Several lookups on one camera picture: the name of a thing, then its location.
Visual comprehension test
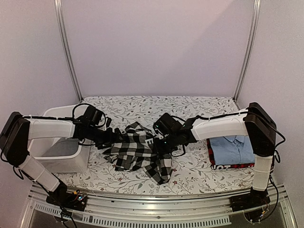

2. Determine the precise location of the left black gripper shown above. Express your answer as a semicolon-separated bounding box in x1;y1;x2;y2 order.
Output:
87;125;126;150

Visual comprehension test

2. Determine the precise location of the black white plaid shirt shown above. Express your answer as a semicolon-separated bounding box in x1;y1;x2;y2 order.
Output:
103;122;172;185

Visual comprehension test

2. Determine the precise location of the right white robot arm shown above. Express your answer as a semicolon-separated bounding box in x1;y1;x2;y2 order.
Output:
153;102;277;207

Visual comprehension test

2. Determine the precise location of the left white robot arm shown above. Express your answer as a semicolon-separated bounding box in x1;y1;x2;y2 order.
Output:
0;111;123;206

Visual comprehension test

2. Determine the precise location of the floral white tablecloth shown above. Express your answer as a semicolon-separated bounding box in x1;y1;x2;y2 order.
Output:
58;96;254;196

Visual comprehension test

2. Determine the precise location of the white plastic bin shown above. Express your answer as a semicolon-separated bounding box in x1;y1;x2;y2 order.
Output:
27;105;91;173

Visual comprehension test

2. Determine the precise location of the folded red black shirt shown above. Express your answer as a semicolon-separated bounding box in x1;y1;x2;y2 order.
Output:
207;139;255;170

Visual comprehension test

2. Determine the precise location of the folded light blue shirt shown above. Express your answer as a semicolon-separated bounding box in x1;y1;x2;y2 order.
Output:
209;135;255;165

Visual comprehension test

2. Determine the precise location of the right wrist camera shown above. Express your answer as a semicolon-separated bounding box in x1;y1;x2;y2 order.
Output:
152;113;182;136

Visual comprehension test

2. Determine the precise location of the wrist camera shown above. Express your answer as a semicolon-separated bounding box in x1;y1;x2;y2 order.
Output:
152;113;182;136
81;106;104;126

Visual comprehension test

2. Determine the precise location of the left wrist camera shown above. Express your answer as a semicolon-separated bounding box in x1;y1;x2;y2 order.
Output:
81;106;104;126

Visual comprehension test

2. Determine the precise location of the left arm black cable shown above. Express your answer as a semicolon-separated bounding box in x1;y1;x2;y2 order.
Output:
71;102;107;126

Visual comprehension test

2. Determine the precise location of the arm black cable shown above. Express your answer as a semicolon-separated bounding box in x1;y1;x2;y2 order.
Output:
173;108;287;164
71;102;107;126

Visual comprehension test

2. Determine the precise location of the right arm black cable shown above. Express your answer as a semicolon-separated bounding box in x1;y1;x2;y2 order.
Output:
173;108;287;164

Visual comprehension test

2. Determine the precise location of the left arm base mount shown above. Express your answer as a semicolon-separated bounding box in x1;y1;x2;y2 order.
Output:
46;189;87;211

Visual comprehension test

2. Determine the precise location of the aluminium front rail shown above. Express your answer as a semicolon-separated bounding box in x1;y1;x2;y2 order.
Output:
20;184;300;228

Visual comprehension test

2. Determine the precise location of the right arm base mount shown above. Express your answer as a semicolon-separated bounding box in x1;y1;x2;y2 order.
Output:
229;188;270;223

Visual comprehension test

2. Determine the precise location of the left aluminium frame post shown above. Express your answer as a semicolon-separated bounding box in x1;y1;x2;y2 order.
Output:
54;0;83;101

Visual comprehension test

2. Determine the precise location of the aluminium frame post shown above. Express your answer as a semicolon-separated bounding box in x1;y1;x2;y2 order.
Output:
54;0;83;101
233;0;261;103

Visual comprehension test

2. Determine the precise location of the right aluminium frame post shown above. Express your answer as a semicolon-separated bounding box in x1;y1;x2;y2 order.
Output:
233;0;261;103

